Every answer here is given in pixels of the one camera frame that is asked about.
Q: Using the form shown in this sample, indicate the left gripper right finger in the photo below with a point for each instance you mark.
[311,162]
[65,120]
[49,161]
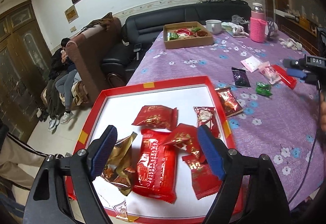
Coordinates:
[266,200]

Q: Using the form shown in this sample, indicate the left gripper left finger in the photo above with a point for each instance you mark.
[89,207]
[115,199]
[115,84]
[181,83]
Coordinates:
[48,199]

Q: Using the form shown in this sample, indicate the long red snack packet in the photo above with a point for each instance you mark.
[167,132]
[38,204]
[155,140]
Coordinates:
[290,81]

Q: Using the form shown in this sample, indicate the pink lotso snack packet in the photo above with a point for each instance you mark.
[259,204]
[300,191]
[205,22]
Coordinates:
[271,75]

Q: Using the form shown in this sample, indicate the dark red jujube snack packet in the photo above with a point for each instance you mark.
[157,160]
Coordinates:
[204,183]

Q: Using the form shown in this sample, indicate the green candy packet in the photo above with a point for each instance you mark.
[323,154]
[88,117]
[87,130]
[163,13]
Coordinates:
[263,89]

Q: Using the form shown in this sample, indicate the right hand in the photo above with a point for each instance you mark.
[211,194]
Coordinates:
[322,118]

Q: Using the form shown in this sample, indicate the white plush toy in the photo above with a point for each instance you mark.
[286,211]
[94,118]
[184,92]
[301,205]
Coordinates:
[291,44]

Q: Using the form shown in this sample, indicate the purple floral tablecloth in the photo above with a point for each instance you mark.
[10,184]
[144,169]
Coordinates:
[283,126]

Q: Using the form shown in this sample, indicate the white pink sachet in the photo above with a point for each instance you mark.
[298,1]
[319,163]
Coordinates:
[251,63]

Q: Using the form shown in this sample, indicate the pink sleeved thermos bottle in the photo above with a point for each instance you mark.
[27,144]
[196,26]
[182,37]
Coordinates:
[257,23]

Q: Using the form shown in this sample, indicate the black purple snack packet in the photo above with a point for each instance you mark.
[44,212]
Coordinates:
[240,78]

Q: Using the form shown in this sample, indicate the gold brown snack packet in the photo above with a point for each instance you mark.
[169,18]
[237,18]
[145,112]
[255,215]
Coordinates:
[118,169]

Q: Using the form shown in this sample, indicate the dark red coffee candy packet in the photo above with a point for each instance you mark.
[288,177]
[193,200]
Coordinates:
[230,105]

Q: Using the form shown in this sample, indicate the red white small packet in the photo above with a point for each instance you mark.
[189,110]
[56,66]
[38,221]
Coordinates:
[207,116]

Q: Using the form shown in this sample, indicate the red tray box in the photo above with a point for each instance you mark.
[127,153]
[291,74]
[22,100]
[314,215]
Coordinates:
[119,107]

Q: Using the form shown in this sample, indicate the large red biscuit packet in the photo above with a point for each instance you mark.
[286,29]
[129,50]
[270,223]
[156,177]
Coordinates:
[156,167]

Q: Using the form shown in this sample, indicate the white mug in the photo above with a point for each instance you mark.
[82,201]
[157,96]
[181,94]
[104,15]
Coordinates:
[214,26]

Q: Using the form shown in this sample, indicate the red packet top of tray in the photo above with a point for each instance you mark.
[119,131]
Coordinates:
[157,116]

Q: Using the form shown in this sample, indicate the seated person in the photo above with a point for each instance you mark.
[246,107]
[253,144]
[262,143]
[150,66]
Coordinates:
[58,93]

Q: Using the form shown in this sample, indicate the brown cardboard box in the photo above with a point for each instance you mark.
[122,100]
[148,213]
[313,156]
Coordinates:
[185,35]

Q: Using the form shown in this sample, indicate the wooden cabinet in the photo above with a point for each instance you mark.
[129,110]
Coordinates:
[25,66]

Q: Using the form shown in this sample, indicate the brown armchair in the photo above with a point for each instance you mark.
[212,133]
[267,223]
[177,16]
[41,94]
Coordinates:
[87,49]

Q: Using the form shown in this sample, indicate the black leather sofa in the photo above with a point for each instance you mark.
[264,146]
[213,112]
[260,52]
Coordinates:
[140,32]

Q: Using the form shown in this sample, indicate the small wall plaque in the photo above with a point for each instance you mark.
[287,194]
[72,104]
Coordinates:
[71,14]

